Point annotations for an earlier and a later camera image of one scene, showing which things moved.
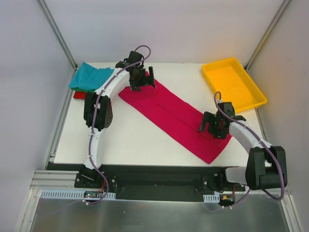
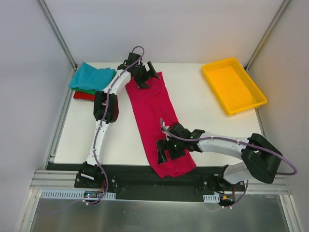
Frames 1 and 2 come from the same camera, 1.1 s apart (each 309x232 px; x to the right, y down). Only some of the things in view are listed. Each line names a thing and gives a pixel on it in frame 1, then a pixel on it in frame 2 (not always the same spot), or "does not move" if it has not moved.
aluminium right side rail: [261, 126] does not move
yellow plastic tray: [228, 77] does not move
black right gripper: [212, 124] to [168, 150]
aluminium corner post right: [282, 7] does not move
